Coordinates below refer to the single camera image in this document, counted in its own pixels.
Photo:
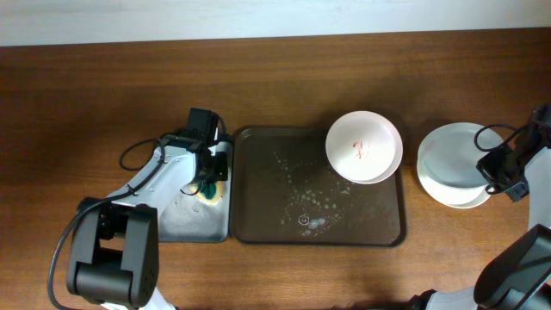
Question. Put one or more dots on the large brown tray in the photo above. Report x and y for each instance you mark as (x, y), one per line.
(284, 192)

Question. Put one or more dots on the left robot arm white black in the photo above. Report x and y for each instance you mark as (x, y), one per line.
(114, 260)

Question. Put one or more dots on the pale green plate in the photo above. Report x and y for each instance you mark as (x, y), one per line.
(449, 156)

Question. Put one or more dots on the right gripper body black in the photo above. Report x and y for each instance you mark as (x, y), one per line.
(499, 171)

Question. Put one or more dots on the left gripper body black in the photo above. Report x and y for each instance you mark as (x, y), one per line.
(218, 170)

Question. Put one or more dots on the white plate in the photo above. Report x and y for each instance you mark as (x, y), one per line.
(451, 197)

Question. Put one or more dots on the green yellow sponge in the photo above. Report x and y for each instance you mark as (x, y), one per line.
(208, 193)

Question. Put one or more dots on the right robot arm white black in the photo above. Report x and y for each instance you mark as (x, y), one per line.
(518, 277)

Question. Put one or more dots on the small grey soapy tray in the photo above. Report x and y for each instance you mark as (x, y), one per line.
(187, 220)

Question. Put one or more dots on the pink plate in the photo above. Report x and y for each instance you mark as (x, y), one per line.
(364, 147)

